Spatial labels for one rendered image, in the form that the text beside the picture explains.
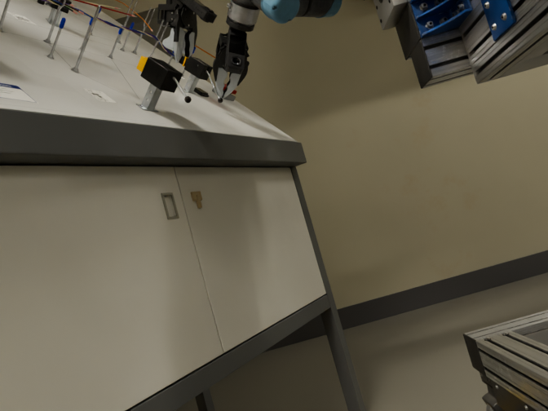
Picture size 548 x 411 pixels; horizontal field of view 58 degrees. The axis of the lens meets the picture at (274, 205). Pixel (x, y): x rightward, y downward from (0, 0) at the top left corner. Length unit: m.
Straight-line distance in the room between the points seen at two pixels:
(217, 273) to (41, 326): 0.42
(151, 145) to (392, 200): 2.24
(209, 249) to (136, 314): 0.25
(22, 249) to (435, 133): 2.68
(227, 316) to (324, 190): 2.00
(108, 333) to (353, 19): 2.73
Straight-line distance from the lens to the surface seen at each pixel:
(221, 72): 1.35
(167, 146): 1.00
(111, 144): 0.89
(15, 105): 0.83
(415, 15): 1.23
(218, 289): 1.07
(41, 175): 0.83
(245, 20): 1.29
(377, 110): 3.12
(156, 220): 0.97
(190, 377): 0.97
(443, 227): 3.11
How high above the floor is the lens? 0.59
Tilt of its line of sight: 4 degrees up
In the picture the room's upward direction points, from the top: 16 degrees counter-clockwise
